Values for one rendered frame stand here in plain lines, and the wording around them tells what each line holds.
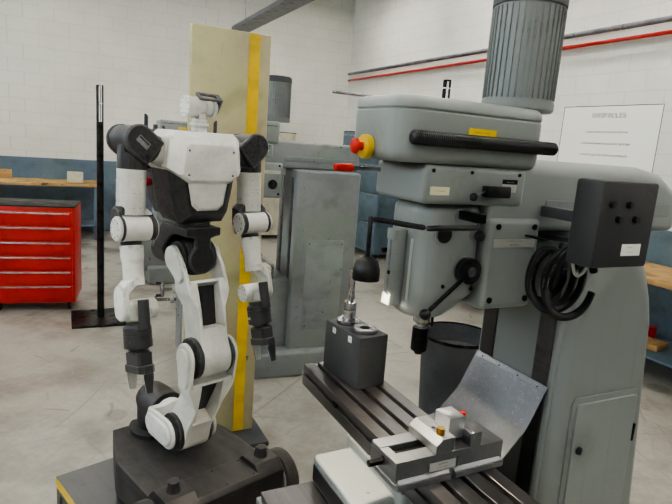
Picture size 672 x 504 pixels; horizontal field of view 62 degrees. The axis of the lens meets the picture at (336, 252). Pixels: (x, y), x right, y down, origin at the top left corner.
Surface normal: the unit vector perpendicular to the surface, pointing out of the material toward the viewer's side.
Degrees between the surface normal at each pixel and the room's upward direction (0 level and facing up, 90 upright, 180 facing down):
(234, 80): 90
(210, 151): 90
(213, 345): 66
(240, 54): 90
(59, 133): 90
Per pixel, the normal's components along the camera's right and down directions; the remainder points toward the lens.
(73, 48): 0.43, 0.20
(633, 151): -0.90, 0.01
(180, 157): -0.01, 0.11
